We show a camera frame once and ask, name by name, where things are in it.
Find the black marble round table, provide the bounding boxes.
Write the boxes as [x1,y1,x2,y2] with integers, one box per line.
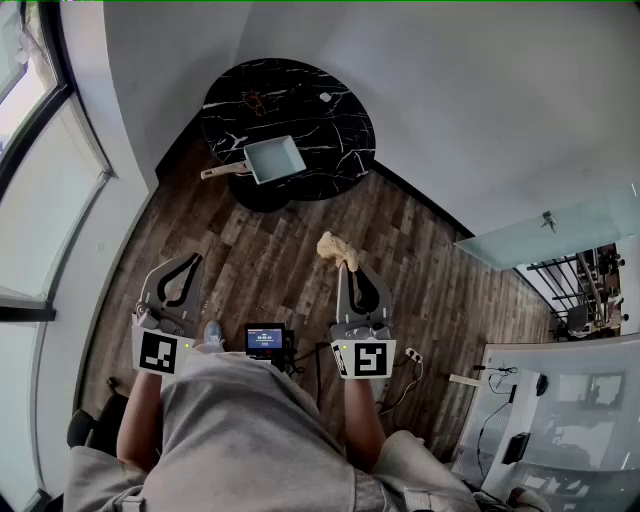
[201,58,377,214]

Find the frosted glass panel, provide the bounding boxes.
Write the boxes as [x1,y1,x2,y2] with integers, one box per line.
[453,184,640,272]

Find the person's left forearm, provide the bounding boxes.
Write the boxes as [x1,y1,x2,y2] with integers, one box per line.
[117,370,164,471]

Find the black office chair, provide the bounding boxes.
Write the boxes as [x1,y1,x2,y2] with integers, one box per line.
[67,392,129,457]

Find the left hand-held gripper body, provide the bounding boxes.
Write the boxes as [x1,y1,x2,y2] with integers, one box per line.
[131,298,197,376]

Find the person's right forearm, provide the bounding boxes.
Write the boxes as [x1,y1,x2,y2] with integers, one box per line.
[341,377,389,474]

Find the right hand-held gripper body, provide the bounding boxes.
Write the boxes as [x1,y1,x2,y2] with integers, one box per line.
[328,320,398,402]

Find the black box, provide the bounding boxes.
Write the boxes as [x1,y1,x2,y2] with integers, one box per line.
[502,432,532,466]

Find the grey sneaker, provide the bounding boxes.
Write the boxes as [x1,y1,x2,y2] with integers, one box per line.
[204,320,227,351]

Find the white desk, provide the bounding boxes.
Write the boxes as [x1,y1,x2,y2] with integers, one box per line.
[449,334,640,504]

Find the person in white shirt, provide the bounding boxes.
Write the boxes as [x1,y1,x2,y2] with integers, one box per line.
[62,349,481,512]

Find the brown bead necklace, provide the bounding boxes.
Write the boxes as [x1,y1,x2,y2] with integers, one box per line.
[242,89,269,117]

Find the black metal railing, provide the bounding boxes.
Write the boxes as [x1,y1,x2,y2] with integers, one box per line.
[527,244,626,342]

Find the small black monitor screen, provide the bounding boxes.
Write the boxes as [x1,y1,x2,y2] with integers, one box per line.
[243,323,297,374]

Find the black framed window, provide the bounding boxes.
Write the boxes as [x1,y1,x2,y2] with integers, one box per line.
[0,0,117,512]

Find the square pale green pan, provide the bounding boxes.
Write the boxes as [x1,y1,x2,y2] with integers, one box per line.
[200,134,307,186]

